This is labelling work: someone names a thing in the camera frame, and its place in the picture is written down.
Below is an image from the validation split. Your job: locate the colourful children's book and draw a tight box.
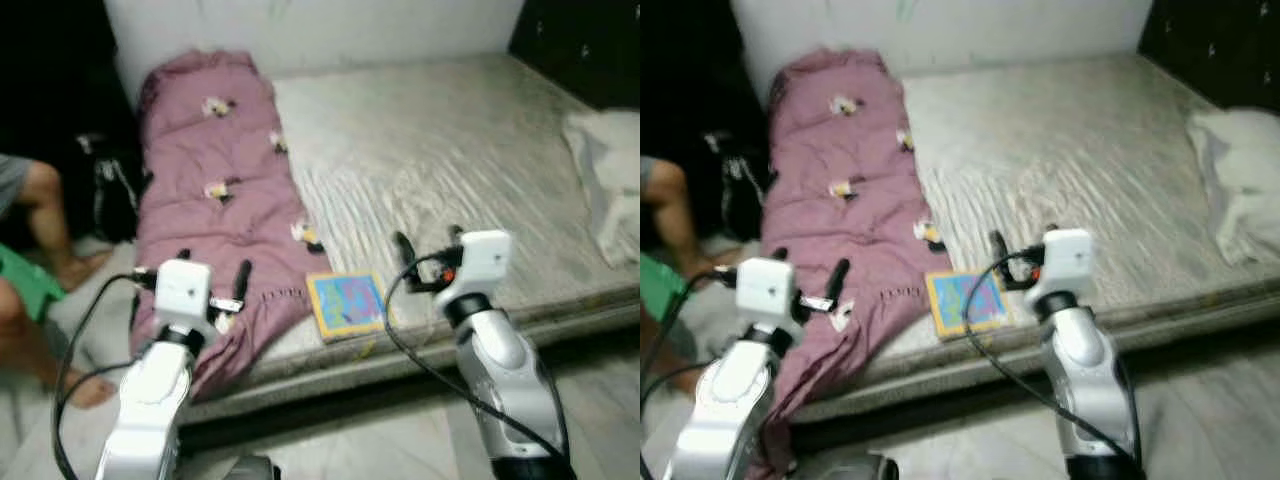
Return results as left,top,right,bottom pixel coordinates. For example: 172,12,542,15
305,270,391,344
925,270,1013,339

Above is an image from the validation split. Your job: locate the pink printed blanket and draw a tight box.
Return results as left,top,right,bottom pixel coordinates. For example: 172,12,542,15
755,48,951,476
130,50,331,401

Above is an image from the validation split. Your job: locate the grey quilted mattress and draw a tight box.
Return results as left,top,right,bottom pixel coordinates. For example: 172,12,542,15
185,52,641,426
790,52,1280,426

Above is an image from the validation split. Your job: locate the black bag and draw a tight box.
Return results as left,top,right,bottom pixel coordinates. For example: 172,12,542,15
78,130,146,244
705,130,771,241

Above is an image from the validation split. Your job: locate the person in grey shorts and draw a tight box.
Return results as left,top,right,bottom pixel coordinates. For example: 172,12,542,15
640,157,736,396
0,153,116,411

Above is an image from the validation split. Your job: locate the green plastic stool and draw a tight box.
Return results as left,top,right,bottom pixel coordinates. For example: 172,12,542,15
0,243,66,323
640,252,691,326

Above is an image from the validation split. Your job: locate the dark bed base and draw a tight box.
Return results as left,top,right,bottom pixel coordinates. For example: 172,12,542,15
180,330,641,456
790,325,1280,451

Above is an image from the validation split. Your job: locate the white pillow with print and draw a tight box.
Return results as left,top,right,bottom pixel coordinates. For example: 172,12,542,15
1185,107,1280,266
560,108,641,269

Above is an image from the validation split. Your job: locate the grey left robot leg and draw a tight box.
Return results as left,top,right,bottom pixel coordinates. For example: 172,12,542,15
225,455,281,480
800,452,901,480

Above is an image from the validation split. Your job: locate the black tufted headboard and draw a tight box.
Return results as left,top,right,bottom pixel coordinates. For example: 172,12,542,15
1138,0,1280,111
508,0,641,111

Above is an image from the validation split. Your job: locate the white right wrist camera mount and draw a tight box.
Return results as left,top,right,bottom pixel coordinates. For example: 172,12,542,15
1025,228,1096,301
435,230,514,306

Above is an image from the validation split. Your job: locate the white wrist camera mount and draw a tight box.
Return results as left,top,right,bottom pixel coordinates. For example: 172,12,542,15
1025,228,1096,301
738,257,804,336
155,259,213,336
435,230,514,306

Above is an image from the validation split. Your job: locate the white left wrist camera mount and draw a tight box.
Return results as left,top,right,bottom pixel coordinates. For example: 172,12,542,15
155,259,213,336
738,257,804,336

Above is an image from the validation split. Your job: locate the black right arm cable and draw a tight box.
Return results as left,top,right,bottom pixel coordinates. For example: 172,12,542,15
383,252,566,456
962,250,1136,456

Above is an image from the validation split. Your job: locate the long black left arm cable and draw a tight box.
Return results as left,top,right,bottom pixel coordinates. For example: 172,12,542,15
52,270,161,480
640,275,741,480

